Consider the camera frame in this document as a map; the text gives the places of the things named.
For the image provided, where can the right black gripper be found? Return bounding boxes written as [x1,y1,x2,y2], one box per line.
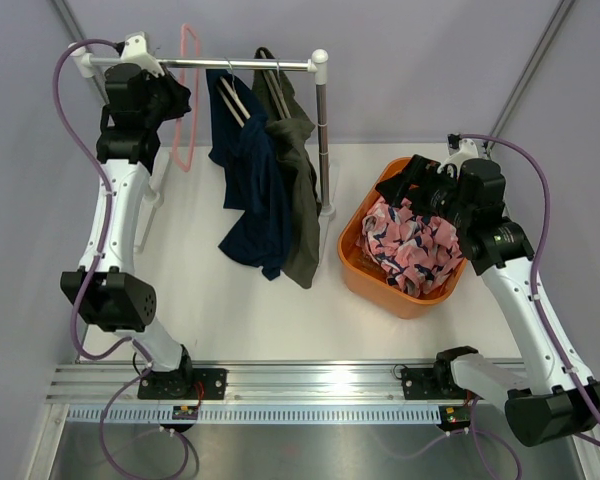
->
[376,155,473,229]

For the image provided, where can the pink patterned shorts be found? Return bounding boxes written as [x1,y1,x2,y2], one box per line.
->
[358,197,464,298]

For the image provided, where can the beige hanger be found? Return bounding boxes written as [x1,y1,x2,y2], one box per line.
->
[210,58,251,129]

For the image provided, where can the pink hanger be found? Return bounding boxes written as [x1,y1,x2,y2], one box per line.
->
[171,23,202,173]

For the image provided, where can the olive green shorts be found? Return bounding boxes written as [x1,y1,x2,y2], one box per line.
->
[252,71,322,289]

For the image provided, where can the grey hanger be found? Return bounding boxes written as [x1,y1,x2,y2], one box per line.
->
[254,47,291,120]

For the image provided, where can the navy blue shorts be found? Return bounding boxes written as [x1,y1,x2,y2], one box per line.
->
[206,69,292,280]

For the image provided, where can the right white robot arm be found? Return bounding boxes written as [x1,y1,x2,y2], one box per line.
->
[376,155,600,447]

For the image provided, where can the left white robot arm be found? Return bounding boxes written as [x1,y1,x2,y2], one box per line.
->
[60,63,195,399]

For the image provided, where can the white and steel clothes rack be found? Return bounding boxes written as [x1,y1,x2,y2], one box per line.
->
[77,47,341,254]

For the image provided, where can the orange plastic basket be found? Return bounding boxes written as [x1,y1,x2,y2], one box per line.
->
[337,157,467,320]

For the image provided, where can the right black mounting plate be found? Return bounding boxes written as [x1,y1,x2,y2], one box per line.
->
[400,366,454,400]

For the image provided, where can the black mounting plate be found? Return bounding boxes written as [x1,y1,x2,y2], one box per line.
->
[137,368,228,400]
[400,366,454,400]

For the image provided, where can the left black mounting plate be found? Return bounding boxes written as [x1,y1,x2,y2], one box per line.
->
[137,368,228,400]

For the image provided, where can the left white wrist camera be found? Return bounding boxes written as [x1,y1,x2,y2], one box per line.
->
[120,32,165,78]

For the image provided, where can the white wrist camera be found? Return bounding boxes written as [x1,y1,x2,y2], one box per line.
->
[437,134,479,179]
[120,32,165,78]

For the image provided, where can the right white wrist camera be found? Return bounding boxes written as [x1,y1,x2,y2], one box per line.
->
[437,134,479,179]

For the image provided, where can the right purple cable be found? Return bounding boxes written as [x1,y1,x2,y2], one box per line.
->
[379,133,600,479]

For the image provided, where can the purple cable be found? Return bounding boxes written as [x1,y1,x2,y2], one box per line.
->
[52,39,201,476]
[379,133,600,479]

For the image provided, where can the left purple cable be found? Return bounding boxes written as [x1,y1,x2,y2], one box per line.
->
[52,39,201,476]

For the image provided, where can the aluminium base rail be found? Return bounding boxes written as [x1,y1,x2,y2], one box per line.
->
[42,358,589,407]

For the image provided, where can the white slotted cable duct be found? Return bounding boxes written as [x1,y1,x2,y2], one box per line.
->
[67,404,442,425]

